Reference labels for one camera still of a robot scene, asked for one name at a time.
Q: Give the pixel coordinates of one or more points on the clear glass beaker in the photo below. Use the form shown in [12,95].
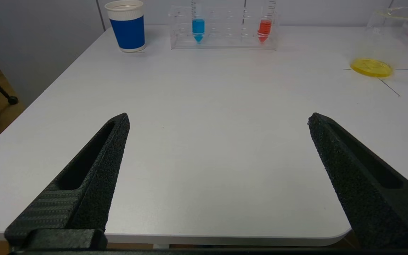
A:
[370,67]

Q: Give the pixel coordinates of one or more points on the test tube with red pigment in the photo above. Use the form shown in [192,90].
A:
[264,29]

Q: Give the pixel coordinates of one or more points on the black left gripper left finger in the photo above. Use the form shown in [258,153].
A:
[94,184]

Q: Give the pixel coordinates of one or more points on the test tube with blue pigment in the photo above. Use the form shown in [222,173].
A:
[198,27]

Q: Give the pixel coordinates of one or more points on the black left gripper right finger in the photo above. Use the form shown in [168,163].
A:
[367,198]

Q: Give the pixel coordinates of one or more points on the blue and white paper cup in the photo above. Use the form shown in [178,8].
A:
[129,32]

